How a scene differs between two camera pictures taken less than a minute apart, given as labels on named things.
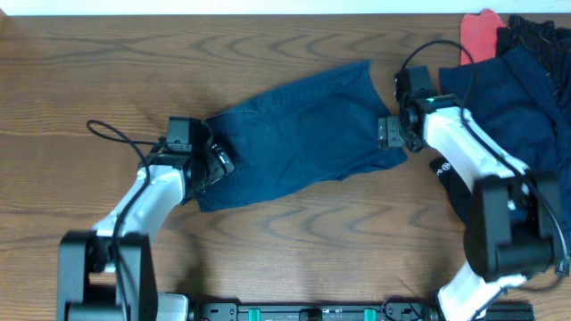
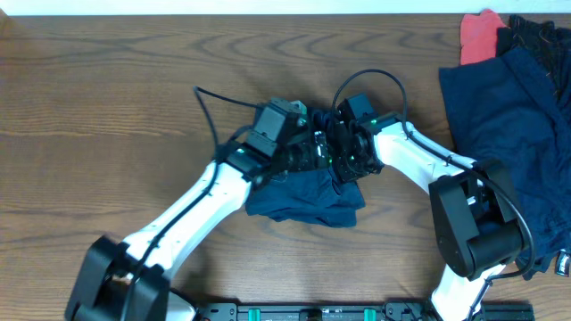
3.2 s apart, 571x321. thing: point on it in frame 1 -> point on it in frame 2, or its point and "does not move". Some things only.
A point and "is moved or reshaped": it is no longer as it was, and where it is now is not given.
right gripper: x=389 y=134 -> x=347 y=175
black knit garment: x=550 y=45 does not move
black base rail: x=353 y=311 does not move
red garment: x=478 y=36 does not move
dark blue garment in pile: x=506 y=95 does not move
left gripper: x=219 y=161 -> x=318 y=149
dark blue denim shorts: x=306 y=133 is moved or reshaped
